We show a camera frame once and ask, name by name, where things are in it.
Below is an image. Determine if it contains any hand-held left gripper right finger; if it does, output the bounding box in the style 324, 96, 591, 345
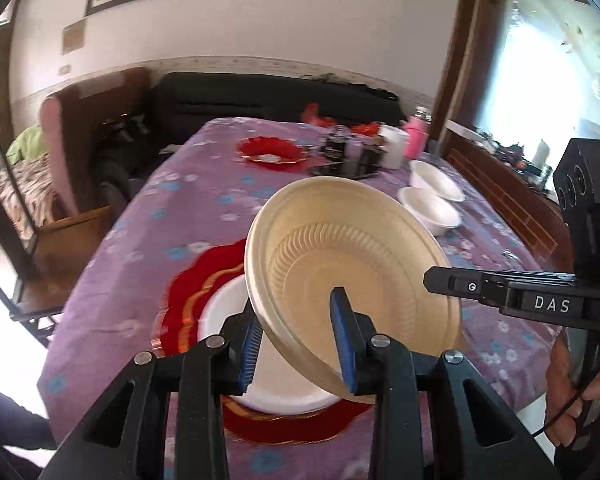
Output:
330, 287, 563, 480

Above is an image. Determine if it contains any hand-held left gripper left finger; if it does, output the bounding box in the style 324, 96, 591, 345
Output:
40, 305, 264, 480

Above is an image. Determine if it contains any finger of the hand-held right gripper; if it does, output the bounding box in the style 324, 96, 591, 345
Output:
423, 266, 512, 312

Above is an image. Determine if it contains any white foam bowl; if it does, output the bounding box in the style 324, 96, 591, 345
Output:
397, 187, 462, 237
408, 160, 466, 204
197, 275, 342, 415

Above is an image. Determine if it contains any large red gold-rimmed plate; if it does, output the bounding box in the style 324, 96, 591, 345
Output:
159, 240, 377, 447

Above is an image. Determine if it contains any cream ribbed disposable plate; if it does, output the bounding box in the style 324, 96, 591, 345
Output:
244, 176, 463, 405

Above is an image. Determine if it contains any person's right hand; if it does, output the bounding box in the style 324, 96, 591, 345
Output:
544, 334, 600, 442

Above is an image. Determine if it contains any wooden sideboard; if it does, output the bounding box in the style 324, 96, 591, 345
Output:
440, 119, 577, 272

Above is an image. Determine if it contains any white bottle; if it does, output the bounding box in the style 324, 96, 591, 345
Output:
532, 139, 552, 169

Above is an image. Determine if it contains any white cup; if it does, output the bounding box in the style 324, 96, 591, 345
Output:
377, 125, 411, 171

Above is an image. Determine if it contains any purple floral tablecloth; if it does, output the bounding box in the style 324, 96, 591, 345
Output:
37, 116, 563, 480

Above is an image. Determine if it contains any pink insulated bottle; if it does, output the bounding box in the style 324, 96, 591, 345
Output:
404, 106, 432, 159

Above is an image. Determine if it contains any black smartphone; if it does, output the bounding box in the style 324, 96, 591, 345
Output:
310, 159, 381, 182

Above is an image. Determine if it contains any window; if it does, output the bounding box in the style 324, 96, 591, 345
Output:
480, 0, 600, 171

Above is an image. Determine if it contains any small red glass plate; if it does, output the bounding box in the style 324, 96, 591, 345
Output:
237, 137, 309, 166

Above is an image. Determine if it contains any red plastic bag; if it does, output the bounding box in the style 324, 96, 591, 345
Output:
301, 103, 342, 129

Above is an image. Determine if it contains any black equipment pile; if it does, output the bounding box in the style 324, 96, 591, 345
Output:
96, 113, 152, 197

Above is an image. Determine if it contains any black sofa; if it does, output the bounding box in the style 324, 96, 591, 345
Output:
149, 72, 407, 147

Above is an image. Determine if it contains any pink brown armchair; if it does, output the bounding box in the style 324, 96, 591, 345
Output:
39, 66, 152, 233

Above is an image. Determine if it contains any patterned brown blanket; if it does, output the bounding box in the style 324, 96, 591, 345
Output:
0, 155, 57, 242

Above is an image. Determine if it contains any green cloth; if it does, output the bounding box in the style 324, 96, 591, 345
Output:
5, 125, 49, 167

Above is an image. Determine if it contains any black cable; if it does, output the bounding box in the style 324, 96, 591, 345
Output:
531, 391, 582, 437

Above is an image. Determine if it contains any small brown wall plaque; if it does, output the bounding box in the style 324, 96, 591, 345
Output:
61, 19, 86, 54

